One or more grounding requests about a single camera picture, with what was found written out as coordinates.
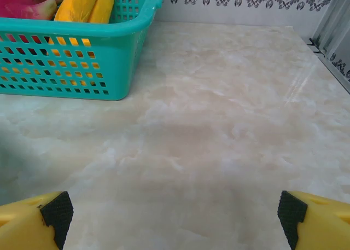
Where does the right aluminium side rail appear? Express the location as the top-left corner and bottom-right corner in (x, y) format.
(308, 38), (350, 95)

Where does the right aluminium frame post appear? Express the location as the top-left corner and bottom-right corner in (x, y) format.
(310, 0), (350, 56)

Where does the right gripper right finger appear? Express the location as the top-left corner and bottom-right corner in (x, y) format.
(277, 190), (350, 250)

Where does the yellow banana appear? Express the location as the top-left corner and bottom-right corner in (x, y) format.
(54, 0), (102, 23)
(87, 0), (115, 24)

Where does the teal plastic basket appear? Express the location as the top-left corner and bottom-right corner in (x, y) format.
(0, 0), (167, 102)

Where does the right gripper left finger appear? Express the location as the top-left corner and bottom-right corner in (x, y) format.
(0, 191), (74, 250)

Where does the pink dragon fruit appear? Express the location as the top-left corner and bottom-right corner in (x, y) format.
(0, 0), (71, 21)

